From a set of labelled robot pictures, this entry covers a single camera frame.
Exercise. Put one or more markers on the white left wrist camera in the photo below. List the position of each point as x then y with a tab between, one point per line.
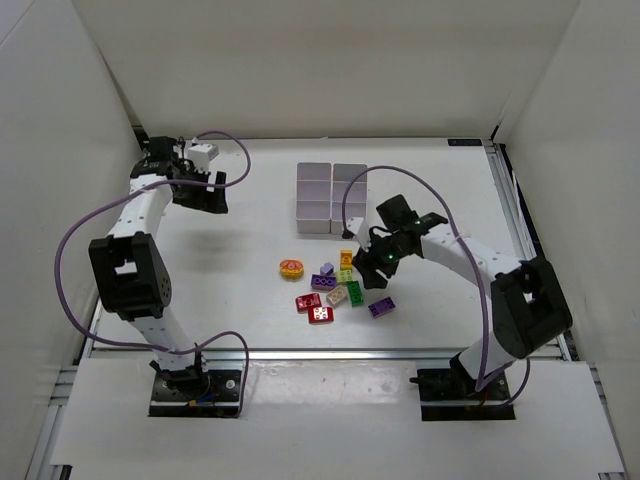
202	154

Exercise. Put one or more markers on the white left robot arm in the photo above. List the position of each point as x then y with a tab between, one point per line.
132	279

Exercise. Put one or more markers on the orange lego brick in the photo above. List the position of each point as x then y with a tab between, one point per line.
346	258

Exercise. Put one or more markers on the orange round lego piece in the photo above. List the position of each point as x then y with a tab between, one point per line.
291	269

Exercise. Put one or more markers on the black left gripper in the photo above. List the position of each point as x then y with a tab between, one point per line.
198	195

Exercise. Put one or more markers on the small lilac lego brick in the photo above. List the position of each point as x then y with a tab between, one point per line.
327	269

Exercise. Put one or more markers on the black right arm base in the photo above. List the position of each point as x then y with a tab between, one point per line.
444	398

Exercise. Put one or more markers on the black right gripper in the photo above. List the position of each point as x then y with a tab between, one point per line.
376	260

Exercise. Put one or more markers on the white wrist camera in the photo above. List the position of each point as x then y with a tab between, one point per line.
358	229
202	154

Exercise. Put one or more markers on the light green lego brick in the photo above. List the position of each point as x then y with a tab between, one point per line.
344	276

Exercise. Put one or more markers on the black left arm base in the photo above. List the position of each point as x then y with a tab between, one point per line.
217	397

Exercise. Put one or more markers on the purple lego brick right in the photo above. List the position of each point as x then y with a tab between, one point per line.
381	307

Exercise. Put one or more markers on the red lego brick left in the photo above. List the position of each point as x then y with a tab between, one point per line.
306	302

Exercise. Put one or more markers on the purple lego brick with holes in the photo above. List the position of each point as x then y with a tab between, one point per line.
323	282

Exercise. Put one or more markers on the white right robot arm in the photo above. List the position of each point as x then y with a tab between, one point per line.
523	306

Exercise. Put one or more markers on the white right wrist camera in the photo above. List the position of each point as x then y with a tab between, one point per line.
358	229

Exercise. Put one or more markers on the dark green lego brick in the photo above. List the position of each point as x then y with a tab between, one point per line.
355	293

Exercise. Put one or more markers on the red lego brick with dots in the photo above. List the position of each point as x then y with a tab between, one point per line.
320	315

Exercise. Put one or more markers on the tan lego brick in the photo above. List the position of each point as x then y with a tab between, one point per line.
337	295

